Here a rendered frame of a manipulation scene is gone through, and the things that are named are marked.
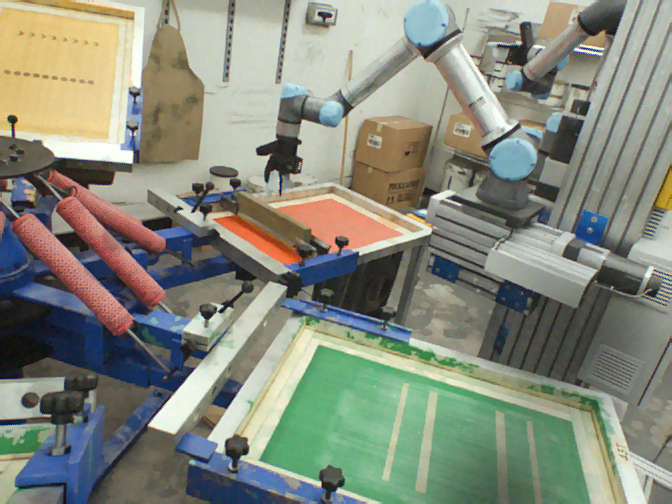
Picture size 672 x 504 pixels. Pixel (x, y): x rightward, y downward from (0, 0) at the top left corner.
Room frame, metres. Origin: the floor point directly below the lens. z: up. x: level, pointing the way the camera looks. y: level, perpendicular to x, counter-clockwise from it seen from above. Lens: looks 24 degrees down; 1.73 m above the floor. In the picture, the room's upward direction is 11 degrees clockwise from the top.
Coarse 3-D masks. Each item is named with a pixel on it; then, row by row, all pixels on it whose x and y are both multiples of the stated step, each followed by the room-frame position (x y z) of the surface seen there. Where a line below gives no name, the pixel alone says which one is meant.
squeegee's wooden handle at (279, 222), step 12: (240, 192) 1.82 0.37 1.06; (240, 204) 1.81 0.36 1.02; (252, 204) 1.77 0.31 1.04; (264, 204) 1.75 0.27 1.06; (252, 216) 1.76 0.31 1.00; (264, 216) 1.72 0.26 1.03; (276, 216) 1.69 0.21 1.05; (288, 216) 1.68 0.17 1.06; (276, 228) 1.68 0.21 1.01; (288, 228) 1.65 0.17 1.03; (300, 228) 1.61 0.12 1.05
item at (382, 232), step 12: (372, 228) 1.99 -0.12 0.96; (384, 228) 2.01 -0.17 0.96; (264, 240) 1.69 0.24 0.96; (324, 240) 1.79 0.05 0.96; (360, 240) 1.85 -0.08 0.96; (372, 240) 1.87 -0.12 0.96; (264, 252) 1.60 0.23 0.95; (276, 252) 1.61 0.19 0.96; (288, 252) 1.63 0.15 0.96; (288, 264) 1.54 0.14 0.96
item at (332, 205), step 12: (300, 204) 2.10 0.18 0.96; (312, 204) 2.13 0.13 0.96; (324, 204) 2.16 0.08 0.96; (336, 204) 2.18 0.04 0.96; (228, 216) 1.83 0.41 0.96; (348, 216) 2.07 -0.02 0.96; (360, 216) 2.09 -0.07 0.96; (228, 228) 1.73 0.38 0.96; (240, 228) 1.75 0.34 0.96; (252, 228) 1.77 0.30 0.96; (252, 240) 1.67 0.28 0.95
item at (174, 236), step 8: (160, 232) 1.42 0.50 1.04; (168, 232) 1.43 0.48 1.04; (176, 232) 1.44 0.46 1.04; (184, 232) 1.45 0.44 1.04; (168, 240) 1.39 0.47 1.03; (176, 240) 1.41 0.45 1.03; (200, 240) 1.48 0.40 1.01; (208, 240) 1.50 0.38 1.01; (168, 248) 1.39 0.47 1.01; (176, 248) 1.42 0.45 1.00
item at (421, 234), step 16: (272, 192) 2.08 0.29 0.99; (288, 192) 2.12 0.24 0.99; (304, 192) 2.19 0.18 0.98; (320, 192) 2.27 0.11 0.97; (336, 192) 2.30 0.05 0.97; (352, 192) 2.28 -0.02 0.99; (368, 208) 2.18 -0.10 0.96; (384, 208) 2.15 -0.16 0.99; (400, 224) 2.07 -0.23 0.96; (416, 224) 2.03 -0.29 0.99; (400, 240) 1.83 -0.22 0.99; (416, 240) 1.89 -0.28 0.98; (368, 256) 1.68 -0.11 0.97
